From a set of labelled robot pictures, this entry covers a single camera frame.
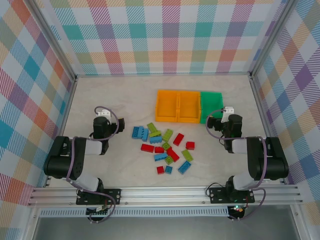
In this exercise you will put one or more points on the aluminium side rail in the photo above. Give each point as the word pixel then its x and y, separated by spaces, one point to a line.
pixel 70 100
pixel 258 100

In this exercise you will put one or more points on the small circuit board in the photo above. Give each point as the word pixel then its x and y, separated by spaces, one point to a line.
pixel 238 210
pixel 96 213

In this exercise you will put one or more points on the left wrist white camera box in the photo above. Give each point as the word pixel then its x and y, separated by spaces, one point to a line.
pixel 103 112

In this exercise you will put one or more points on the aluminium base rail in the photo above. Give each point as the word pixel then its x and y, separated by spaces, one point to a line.
pixel 162 193

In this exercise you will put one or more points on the aluminium frame post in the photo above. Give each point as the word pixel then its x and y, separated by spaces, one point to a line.
pixel 270 37
pixel 55 37

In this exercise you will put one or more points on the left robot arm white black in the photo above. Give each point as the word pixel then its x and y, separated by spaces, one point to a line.
pixel 62 165

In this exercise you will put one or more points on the green plastic bin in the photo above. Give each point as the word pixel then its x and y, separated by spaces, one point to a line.
pixel 212 94

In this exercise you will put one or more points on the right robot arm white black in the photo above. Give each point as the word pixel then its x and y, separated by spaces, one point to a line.
pixel 272 162

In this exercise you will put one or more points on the small red lego brick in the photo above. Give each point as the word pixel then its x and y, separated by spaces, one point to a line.
pixel 190 145
pixel 160 170

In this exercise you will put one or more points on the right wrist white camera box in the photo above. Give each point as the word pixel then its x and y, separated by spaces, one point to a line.
pixel 228 110

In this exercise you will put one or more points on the small blue lego brick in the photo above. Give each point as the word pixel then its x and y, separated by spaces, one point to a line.
pixel 168 169

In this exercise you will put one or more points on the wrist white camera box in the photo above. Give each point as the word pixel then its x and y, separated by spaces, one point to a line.
pixel 103 112
pixel 228 110

